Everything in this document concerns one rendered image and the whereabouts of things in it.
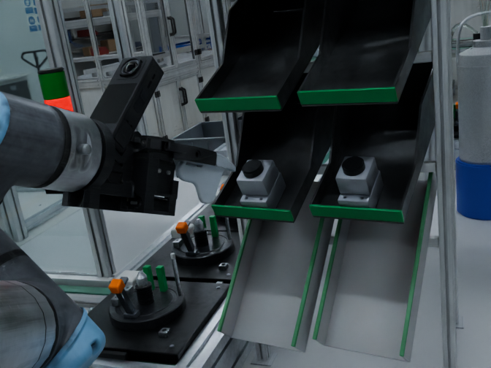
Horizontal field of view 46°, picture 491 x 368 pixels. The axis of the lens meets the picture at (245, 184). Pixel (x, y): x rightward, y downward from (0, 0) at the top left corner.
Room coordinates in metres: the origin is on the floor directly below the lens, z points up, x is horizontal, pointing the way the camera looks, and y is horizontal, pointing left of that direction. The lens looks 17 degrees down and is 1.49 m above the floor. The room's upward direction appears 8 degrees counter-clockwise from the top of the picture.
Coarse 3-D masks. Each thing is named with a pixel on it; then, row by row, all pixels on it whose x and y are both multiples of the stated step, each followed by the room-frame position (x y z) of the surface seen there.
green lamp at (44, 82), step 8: (56, 72) 1.14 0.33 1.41; (64, 72) 1.16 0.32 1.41; (40, 80) 1.14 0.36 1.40; (48, 80) 1.13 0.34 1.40; (56, 80) 1.13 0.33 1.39; (64, 80) 1.15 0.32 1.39; (48, 88) 1.13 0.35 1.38; (56, 88) 1.13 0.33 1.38; (64, 88) 1.14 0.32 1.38; (48, 96) 1.13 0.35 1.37; (56, 96) 1.13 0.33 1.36; (64, 96) 1.14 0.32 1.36
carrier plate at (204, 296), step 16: (192, 288) 1.04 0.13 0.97; (208, 288) 1.03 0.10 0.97; (224, 288) 1.02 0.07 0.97; (192, 304) 0.97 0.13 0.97; (208, 304) 0.96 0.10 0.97; (96, 320) 0.96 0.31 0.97; (176, 320) 0.93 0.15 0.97; (192, 320) 0.92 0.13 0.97; (208, 320) 0.93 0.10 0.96; (112, 336) 0.90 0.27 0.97; (128, 336) 0.89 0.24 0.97; (144, 336) 0.89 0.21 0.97; (176, 336) 0.87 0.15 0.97; (192, 336) 0.87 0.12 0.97; (128, 352) 0.85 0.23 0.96; (144, 352) 0.84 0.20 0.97; (160, 352) 0.83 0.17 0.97; (176, 352) 0.82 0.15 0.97
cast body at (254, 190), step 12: (252, 168) 0.79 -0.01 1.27; (264, 168) 0.80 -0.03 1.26; (276, 168) 0.85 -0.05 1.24; (240, 180) 0.79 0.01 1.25; (252, 180) 0.78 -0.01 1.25; (264, 180) 0.78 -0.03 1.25; (276, 180) 0.81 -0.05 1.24; (252, 192) 0.79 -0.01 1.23; (264, 192) 0.78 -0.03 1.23; (276, 192) 0.81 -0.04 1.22; (252, 204) 0.79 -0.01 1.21; (264, 204) 0.78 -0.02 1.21; (276, 204) 0.80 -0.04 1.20
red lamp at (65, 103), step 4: (68, 96) 1.15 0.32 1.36; (48, 100) 1.13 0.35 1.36; (52, 100) 1.13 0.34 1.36; (56, 100) 1.13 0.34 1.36; (60, 100) 1.13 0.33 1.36; (64, 100) 1.14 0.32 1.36; (68, 100) 1.14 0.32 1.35; (48, 104) 1.13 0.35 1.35; (52, 104) 1.13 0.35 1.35; (56, 104) 1.13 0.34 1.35; (60, 104) 1.13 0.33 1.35; (64, 104) 1.14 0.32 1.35; (68, 104) 1.14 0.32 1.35; (64, 108) 1.13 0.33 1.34; (68, 108) 1.14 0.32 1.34; (72, 108) 1.16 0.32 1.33
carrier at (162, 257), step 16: (192, 224) 1.34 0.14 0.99; (176, 240) 1.21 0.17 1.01; (192, 240) 1.24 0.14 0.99; (208, 240) 1.22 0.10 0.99; (224, 240) 1.22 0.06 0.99; (160, 256) 1.22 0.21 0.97; (176, 256) 1.17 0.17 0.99; (192, 256) 1.15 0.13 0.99; (208, 256) 1.14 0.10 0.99; (224, 256) 1.16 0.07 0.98; (192, 272) 1.11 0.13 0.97; (208, 272) 1.10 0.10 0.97; (224, 272) 1.09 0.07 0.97
